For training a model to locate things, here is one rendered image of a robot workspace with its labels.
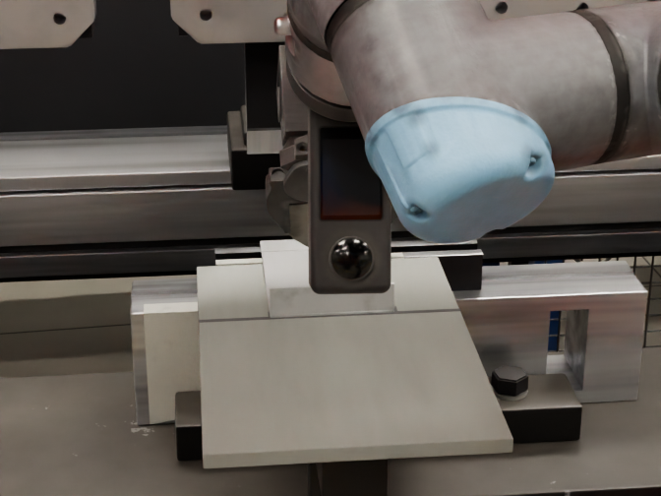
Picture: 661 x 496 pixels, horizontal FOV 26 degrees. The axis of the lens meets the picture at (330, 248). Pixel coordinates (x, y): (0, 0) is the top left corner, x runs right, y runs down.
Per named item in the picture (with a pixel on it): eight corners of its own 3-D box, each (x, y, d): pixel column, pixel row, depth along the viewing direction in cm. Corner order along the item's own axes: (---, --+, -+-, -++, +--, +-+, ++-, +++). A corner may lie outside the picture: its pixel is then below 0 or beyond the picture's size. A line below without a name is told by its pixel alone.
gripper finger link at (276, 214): (334, 209, 93) (345, 140, 86) (336, 232, 93) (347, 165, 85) (263, 211, 93) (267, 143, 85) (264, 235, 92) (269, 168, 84)
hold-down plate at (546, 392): (176, 463, 104) (174, 426, 103) (176, 424, 109) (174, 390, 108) (580, 441, 107) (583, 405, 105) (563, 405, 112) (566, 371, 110)
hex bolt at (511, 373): (495, 401, 106) (496, 382, 106) (487, 383, 109) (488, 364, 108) (531, 400, 106) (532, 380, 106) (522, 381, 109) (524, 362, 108)
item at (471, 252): (216, 300, 107) (215, 264, 106) (215, 283, 110) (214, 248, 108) (481, 289, 109) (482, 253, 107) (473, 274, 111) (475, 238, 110)
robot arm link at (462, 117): (656, 140, 63) (561, -51, 68) (432, 176, 59) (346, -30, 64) (584, 229, 70) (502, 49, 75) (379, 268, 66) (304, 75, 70)
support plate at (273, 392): (203, 469, 82) (202, 454, 81) (197, 278, 106) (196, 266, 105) (512, 453, 83) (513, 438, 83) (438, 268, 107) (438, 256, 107)
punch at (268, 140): (247, 158, 103) (244, 30, 99) (246, 149, 105) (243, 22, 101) (385, 154, 104) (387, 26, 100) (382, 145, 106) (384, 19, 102)
